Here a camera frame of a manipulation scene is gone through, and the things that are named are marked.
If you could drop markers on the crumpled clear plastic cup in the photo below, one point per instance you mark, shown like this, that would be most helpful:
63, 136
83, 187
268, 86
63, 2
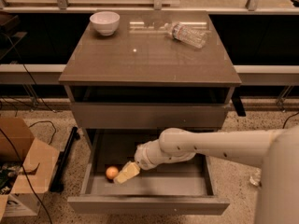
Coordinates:
255, 178

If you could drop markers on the black bar on floor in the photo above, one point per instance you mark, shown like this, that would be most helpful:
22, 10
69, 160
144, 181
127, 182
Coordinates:
57, 181

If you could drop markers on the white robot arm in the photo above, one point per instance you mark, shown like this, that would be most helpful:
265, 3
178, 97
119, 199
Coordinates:
275, 152

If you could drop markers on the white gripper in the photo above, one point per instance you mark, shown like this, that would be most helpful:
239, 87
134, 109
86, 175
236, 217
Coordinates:
144, 158

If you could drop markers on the brown cardboard box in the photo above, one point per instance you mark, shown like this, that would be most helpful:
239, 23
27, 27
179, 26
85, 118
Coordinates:
18, 144

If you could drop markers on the orange fruit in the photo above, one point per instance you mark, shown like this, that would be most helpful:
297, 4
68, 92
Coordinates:
112, 172

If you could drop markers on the grey drawer cabinet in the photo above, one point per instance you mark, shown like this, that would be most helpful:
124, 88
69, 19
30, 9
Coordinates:
140, 64

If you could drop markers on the clear plastic water bottle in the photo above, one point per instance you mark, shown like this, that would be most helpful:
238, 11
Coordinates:
186, 34

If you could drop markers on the open grey middle drawer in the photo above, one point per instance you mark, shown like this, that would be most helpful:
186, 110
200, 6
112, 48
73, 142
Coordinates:
184, 188

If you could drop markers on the white ceramic bowl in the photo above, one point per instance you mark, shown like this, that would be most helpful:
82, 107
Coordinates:
105, 22

